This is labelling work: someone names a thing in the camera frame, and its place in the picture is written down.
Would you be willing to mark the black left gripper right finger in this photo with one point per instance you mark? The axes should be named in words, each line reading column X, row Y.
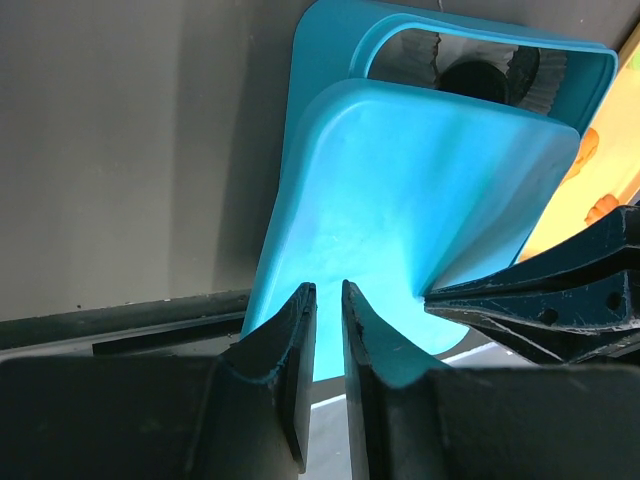
column 411, row 416

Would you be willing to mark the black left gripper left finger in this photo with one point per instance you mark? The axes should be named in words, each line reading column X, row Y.
column 243, row 414

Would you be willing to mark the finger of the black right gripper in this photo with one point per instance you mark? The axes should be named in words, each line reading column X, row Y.
column 577, row 302

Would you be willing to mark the blue tin lid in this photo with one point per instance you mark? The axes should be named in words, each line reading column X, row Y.
column 397, row 188

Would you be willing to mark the black sandwich cookie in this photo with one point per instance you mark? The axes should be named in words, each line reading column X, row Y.
column 476, row 79

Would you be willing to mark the orange flower shaped cookie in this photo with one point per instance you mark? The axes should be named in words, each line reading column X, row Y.
column 601, row 208

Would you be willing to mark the yellow plastic tray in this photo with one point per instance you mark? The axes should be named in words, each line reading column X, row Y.
column 613, row 170

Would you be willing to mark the orange fish shaped cookie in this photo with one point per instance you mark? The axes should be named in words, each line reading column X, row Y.
column 587, row 151

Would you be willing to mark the blue cookie tin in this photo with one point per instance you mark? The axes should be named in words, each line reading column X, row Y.
column 549, row 75

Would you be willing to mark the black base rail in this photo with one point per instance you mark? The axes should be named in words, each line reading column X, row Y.
column 73, row 331

